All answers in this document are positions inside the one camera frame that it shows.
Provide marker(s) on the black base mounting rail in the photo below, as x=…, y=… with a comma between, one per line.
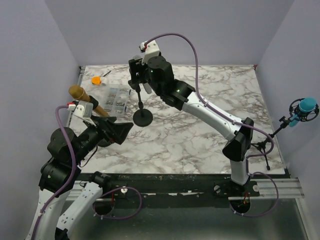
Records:
x=172, y=190

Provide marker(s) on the orange round cap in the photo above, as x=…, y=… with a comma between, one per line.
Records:
x=96, y=80

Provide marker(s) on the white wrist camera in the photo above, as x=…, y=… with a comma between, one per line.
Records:
x=149, y=50
x=82, y=110

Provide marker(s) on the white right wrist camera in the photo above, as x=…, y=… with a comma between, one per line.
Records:
x=149, y=50

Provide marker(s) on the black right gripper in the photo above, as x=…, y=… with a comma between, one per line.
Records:
x=136, y=66

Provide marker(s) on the silver mesh-head microphone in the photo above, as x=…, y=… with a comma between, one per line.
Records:
x=145, y=83

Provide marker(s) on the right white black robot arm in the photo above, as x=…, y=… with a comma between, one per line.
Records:
x=158, y=77

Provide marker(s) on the black round-base microphone stand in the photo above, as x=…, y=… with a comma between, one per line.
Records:
x=142, y=117

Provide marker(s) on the black tripod shock-mount stand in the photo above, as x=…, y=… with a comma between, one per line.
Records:
x=296, y=146

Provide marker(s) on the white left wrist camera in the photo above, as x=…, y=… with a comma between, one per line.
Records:
x=82, y=110

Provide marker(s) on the blue foam-head microphone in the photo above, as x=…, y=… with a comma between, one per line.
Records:
x=303, y=110

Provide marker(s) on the clear plastic screw box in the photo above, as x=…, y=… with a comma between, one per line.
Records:
x=116, y=99

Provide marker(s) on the gold microphone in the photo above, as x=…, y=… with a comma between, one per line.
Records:
x=79, y=94

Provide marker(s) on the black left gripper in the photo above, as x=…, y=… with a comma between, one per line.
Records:
x=125, y=127

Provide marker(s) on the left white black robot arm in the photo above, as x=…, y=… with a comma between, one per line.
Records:
x=59, y=174

